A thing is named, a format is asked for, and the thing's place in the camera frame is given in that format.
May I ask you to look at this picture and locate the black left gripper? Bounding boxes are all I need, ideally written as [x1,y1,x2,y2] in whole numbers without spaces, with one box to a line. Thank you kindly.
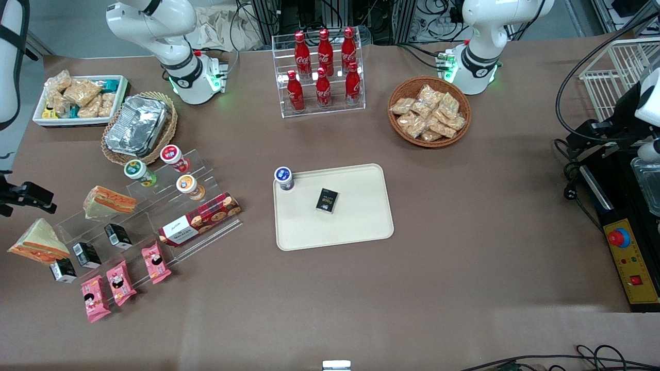
[566,120,645,158]

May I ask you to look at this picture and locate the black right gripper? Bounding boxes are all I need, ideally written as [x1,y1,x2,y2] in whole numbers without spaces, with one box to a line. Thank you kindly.
[0,173,57,217]

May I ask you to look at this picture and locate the triangle sandwich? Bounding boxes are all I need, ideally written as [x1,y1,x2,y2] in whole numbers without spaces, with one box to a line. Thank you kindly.
[7,218,70,265]
[84,186,137,220]

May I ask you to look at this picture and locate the beige plastic tray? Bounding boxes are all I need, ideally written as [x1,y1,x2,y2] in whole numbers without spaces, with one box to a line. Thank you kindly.
[273,163,395,251]

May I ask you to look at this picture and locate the clear plastic container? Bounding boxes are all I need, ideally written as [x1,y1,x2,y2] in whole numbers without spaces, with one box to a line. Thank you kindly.
[631,157,660,217]

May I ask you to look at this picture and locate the black machine base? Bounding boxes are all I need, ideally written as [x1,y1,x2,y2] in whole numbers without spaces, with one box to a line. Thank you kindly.
[577,155,660,313]

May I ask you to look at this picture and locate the small black carton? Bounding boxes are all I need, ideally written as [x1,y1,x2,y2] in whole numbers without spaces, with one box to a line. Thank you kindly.
[73,242,102,269]
[50,258,77,283]
[104,224,133,250]

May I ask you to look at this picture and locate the green-lid cup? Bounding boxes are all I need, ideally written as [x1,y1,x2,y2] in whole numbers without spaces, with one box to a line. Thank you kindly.
[124,160,158,187]

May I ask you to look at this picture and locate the red emergency stop button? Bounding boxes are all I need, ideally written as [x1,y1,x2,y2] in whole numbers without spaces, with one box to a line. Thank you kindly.
[607,227,631,249]

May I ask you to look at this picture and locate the pink snack packet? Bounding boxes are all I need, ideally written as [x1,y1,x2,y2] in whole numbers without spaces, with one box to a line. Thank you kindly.
[81,275,111,323]
[142,241,172,285]
[106,261,137,307]

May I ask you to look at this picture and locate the clear acrylic stepped stand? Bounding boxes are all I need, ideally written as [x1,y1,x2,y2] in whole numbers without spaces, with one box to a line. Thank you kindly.
[39,149,243,284]

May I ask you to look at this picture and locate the silver foil container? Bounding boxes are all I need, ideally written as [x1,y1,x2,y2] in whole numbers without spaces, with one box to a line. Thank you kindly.
[105,95,172,157]

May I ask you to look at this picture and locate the white rectangular bin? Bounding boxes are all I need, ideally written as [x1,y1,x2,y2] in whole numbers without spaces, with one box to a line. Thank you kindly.
[32,75,129,128]

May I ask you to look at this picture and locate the yellow control panel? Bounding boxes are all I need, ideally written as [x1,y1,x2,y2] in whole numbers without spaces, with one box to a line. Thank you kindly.
[602,218,660,306]

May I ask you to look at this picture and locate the red-lid cup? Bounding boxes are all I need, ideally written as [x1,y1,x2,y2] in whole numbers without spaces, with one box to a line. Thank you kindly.
[160,145,190,173]

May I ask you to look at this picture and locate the oval light wicker basket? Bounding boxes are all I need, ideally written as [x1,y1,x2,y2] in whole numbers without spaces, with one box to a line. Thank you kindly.
[101,92,178,166]

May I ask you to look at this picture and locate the orange-lid cup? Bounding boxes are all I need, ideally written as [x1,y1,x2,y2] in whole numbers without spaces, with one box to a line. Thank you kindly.
[176,175,206,200]

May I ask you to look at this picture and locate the red cookie box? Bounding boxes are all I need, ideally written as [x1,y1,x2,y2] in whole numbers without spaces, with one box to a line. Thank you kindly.
[158,193,242,247]

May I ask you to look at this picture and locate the round brown wicker basket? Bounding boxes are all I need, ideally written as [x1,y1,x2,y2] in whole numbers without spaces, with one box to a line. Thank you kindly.
[388,76,472,148]

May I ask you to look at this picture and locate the beige crumpled cloth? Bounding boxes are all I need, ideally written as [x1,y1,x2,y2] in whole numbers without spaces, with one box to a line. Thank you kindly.
[186,5,263,52]

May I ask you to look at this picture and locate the blue-lid yogurt cup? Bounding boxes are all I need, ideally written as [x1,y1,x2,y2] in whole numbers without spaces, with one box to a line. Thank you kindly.
[274,166,295,192]

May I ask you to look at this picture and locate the red cola bottle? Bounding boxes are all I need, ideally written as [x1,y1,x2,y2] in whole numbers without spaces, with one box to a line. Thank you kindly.
[345,63,361,105]
[316,68,332,109]
[318,29,334,75]
[341,27,357,73]
[287,71,305,112]
[295,32,311,78]

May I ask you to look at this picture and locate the clear acrylic bottle rack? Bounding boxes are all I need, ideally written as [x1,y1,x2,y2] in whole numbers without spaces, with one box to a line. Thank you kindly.
[272,28,367,119]

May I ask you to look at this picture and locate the small black box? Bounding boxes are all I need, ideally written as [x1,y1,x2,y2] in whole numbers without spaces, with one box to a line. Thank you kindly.
[316,188,339,213]

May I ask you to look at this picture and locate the long black cable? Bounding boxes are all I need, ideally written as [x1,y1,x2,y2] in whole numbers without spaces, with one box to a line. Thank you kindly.
[555,10,660,145]

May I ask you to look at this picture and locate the white wire basket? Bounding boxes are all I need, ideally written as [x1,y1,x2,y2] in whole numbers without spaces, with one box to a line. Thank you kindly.
[579,37,660,122]

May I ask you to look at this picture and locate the black floor cables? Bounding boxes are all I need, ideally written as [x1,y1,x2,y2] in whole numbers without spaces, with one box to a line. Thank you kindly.
[459,344,660,371]

